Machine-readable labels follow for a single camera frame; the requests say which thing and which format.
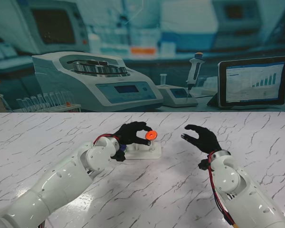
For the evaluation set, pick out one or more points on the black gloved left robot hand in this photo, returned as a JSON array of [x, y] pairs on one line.
[[129, 133]]

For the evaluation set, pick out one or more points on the white three-rod tower base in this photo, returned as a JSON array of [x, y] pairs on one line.
[[145, 153]]

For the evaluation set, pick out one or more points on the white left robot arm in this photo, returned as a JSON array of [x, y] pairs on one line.
[[61, 183]]

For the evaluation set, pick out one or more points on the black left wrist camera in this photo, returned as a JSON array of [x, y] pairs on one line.
[[118, 155]]

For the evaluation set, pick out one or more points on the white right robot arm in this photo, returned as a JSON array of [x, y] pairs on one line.
[[247, 197]]

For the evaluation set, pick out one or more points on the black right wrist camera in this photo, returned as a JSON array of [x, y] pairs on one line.
[[203, 165]]

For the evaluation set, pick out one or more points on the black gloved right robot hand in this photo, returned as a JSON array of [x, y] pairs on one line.
[[207, 141]]

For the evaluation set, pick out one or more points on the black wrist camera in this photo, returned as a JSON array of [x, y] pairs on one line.
[[118, 155], [203, 165]]

